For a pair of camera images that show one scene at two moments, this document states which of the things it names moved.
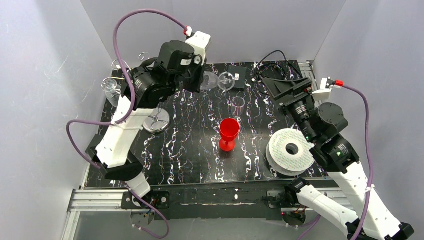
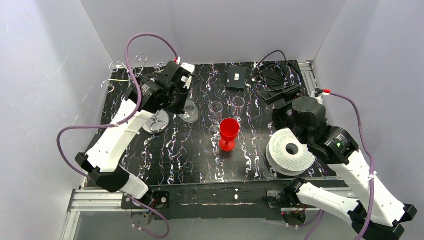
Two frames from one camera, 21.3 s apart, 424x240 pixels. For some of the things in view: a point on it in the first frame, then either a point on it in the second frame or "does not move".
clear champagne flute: (237, 103) does not move
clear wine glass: (209, 81) to (216, 110)
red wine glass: (229, 128) does not move
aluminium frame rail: (91, 200) does not move
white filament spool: (278, 159) does not move
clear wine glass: (112, 90) to (191, 112)
